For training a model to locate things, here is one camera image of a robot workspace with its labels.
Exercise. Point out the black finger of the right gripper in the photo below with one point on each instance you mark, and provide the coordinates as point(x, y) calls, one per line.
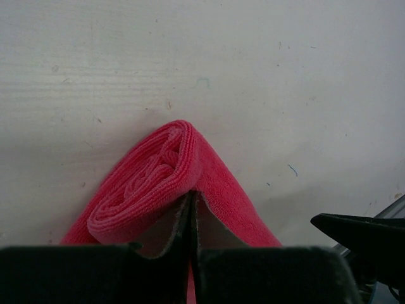
point(390, 270)

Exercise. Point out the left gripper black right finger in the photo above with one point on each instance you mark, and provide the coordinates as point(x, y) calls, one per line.
point(227, 270)

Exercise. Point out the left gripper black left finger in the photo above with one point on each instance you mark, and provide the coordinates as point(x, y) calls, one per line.
point(151, 269)

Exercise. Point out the red towel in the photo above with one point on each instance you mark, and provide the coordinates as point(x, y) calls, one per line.
point(165, 165)

